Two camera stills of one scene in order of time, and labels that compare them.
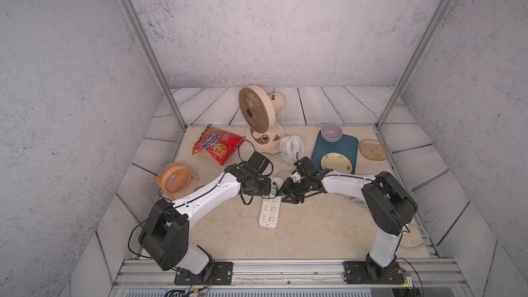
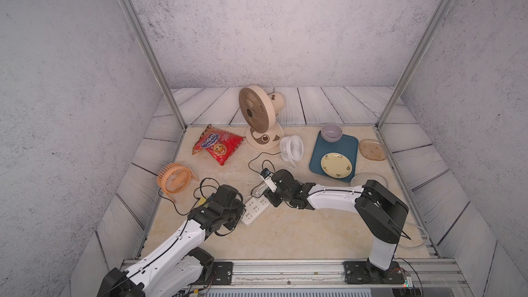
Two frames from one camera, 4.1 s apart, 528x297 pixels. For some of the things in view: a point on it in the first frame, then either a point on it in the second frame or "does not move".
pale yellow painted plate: x=336 y=161 does not move
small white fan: x=291 y=148 does not move
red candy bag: x=223 y=146 does not move
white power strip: x=270 y=210 → x=254 y=208
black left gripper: x=267 y=190 → x=240 y=206
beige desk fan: x=259 y=111 does not move
